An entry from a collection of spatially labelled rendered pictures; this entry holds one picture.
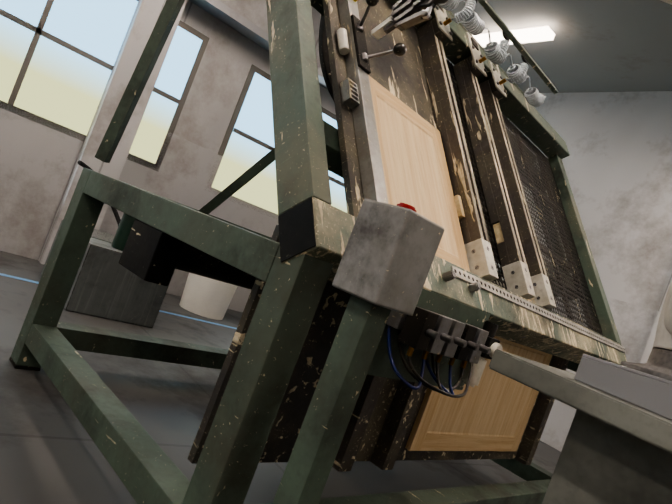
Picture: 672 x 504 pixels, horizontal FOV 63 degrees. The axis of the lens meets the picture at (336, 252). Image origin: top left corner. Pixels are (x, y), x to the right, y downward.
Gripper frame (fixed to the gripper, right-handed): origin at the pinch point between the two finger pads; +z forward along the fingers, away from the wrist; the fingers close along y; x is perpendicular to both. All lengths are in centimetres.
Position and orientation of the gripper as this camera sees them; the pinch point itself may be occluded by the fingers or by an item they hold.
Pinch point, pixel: (384, 28)
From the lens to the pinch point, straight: 160.3
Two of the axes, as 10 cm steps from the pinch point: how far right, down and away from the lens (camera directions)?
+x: 6.6, 2.6, 7.0
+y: 0.9, 9.0, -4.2
